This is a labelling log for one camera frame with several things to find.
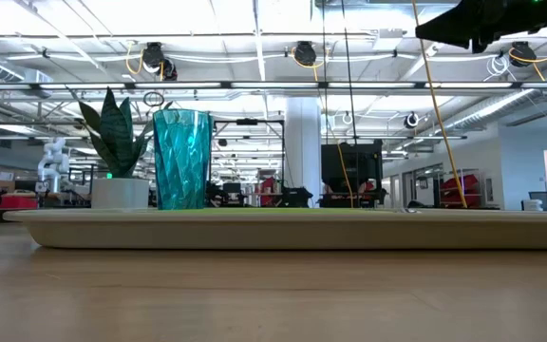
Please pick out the snake plant in white pot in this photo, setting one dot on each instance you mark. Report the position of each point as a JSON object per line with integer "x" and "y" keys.
{"x": 117, "y": 138}

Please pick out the red storage box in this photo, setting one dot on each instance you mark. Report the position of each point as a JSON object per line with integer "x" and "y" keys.
{"x": 19, "y": 202}

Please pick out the black background gantry frame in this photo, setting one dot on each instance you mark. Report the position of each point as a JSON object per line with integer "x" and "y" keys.
{"x": 247, "y": 122}

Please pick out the long ceiling light bar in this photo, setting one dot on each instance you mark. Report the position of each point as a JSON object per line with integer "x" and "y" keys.
{"x": 278, "y": 85}

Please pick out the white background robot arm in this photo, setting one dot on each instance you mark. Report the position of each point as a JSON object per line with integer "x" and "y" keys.
{"x": 54, "y": 161}

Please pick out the beige plastic serving tray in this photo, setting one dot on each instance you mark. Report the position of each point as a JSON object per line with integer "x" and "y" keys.
{"x": 278, "y": 230}

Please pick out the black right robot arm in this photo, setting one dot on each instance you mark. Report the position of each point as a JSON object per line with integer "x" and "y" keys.
{"x": 501, "y": 19}

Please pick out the teal faceted plastic cup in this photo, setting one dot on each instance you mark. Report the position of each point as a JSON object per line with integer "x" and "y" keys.
{"x": 183, "y": 161}

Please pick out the dark office chair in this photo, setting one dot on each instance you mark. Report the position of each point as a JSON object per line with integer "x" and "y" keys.
{"x": 544, "y": 200}

